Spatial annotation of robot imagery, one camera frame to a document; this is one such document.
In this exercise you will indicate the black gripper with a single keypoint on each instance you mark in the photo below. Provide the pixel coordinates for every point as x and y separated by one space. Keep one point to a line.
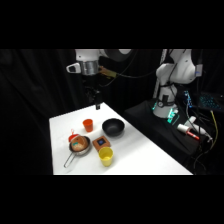
91 83

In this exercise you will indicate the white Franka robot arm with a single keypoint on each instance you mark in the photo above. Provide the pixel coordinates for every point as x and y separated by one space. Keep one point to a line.
173 71

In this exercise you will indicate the black bowl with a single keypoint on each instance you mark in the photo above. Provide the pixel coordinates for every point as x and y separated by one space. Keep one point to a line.
113 127

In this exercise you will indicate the small orange cup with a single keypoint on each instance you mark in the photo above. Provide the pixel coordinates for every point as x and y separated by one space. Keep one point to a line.
88 125

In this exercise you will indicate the tan connector on wrist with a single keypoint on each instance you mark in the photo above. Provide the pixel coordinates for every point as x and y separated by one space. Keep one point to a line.
107 72

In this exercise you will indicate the brown block blue square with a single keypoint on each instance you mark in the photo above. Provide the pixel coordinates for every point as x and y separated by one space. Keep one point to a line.
101 142

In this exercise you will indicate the yellow plastic cup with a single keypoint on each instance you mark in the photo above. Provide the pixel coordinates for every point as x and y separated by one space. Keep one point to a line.
106 156

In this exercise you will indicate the black robot stand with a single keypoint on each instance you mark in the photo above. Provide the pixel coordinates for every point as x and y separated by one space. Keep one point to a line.
160 130

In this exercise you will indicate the black curtain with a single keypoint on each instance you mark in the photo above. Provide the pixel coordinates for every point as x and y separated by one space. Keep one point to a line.
30 110

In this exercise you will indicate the white cylinder roll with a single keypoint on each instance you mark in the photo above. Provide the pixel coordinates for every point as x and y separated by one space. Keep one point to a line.
183 128

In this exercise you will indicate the blue lit electronics box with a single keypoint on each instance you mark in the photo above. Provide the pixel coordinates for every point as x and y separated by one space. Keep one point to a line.
188 99

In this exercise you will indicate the red marker pen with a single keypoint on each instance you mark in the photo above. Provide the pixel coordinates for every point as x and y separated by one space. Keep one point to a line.
193 135

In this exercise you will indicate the backlit keyboard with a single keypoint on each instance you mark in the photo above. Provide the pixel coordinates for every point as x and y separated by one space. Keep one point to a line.
210 101

